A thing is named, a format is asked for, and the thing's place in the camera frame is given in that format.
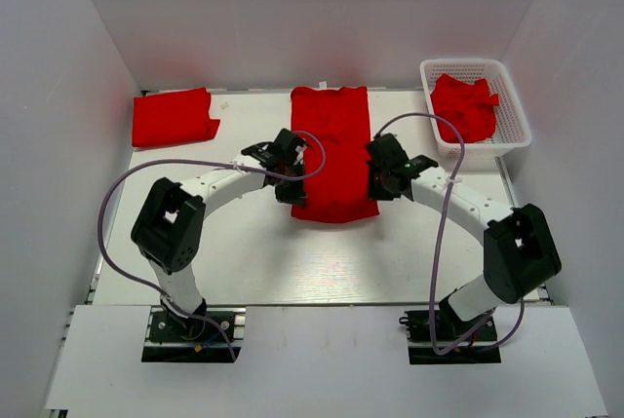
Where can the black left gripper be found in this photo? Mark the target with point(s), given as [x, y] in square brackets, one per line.
[295, 196]

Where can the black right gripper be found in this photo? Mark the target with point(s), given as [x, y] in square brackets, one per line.
[374, 192]

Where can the red t shirt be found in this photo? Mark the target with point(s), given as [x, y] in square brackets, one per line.
[340, 119]
[173, 118]

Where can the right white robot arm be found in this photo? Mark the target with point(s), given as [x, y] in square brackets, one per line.
[519, 251]

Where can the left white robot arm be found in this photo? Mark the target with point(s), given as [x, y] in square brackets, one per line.
[169, 226]

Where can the crumpled red shirt in basket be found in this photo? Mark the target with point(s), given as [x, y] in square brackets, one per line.
[469, 107]

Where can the white plastic mesh basket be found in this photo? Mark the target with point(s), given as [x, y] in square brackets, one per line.
[512, 130]

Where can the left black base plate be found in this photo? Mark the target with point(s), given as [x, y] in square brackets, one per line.
[165, 342]

